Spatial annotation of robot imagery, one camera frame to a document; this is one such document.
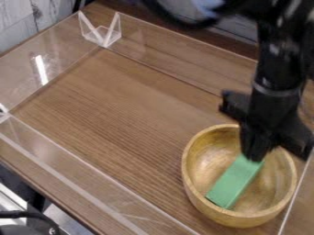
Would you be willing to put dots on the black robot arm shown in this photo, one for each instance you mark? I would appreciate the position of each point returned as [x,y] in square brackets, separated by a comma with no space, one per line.
[286,39]

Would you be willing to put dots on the green rectangular block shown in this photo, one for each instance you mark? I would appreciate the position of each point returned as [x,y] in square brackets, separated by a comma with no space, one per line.
[233,182]

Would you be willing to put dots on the clear acrylic corner bracket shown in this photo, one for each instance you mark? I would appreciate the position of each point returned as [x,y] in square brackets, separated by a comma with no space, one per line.
[105,36]

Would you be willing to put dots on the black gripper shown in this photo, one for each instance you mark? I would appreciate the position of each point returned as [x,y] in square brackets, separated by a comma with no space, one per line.
[269,121]

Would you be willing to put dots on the brown wooden bowl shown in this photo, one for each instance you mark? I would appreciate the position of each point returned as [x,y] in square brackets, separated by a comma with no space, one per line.
[209,154]

